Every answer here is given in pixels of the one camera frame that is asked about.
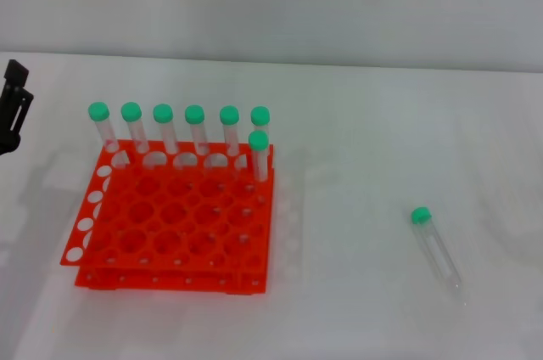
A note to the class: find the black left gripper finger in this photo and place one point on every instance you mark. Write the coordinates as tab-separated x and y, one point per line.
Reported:
16	73

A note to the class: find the green capped clear test tube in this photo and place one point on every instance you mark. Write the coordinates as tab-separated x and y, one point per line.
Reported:
260	115
421	215
131	111
258	140
229	115
163	113
194	114
99	111

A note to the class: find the orange plastic test tube rack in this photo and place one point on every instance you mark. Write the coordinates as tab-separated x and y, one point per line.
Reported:
178	211

